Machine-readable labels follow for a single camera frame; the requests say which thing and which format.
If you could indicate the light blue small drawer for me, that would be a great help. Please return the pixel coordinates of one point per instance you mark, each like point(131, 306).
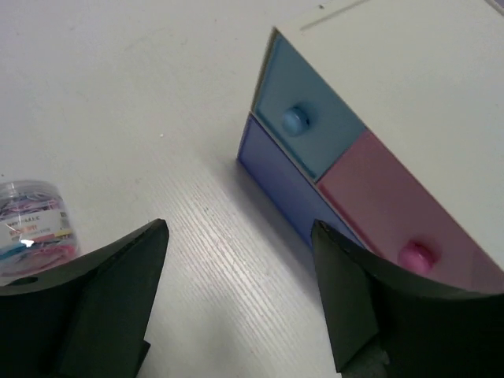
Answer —
point(305, 115)

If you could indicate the white drawer cabinet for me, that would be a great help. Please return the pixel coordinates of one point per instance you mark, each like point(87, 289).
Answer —
point(426, 78)

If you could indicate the pink small drawer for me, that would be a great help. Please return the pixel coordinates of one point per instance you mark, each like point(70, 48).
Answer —
point(397, 219)

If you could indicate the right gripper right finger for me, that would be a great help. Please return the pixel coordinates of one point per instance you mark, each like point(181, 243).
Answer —
point(398, 323)

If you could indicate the clear paperclip jar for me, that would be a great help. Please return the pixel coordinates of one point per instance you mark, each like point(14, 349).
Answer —
point(36, 231)

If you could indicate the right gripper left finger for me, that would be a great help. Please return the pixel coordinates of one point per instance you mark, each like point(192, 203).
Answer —
point(86, 318)

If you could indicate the blue wide drawer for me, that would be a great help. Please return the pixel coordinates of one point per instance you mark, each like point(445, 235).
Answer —
point(291, 193)

